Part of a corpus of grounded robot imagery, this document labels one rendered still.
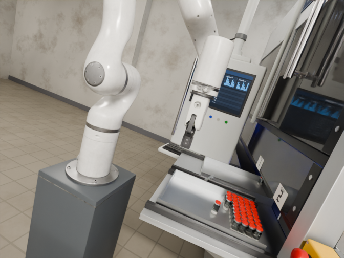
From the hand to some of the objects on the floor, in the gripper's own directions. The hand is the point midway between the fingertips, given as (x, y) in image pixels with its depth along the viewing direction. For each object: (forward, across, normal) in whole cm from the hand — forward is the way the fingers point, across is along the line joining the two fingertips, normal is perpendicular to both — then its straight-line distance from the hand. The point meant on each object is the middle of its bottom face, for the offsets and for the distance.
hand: (186, 141), depth 62 cm
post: (+111, +10, +38) cm, 117 cm away
